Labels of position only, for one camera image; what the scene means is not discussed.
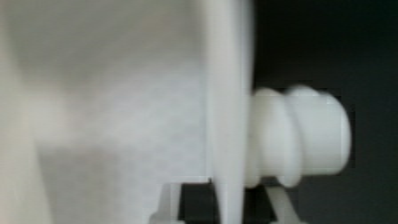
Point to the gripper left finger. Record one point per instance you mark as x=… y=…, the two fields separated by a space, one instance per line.
x=188 y=205

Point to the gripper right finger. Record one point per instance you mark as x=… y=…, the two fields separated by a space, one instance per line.
x=269 y=207

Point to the white door panel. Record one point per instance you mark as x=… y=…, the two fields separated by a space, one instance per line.
x=300 y=136

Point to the white cabinet body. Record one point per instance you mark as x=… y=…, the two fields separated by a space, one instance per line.
x=126 y=86

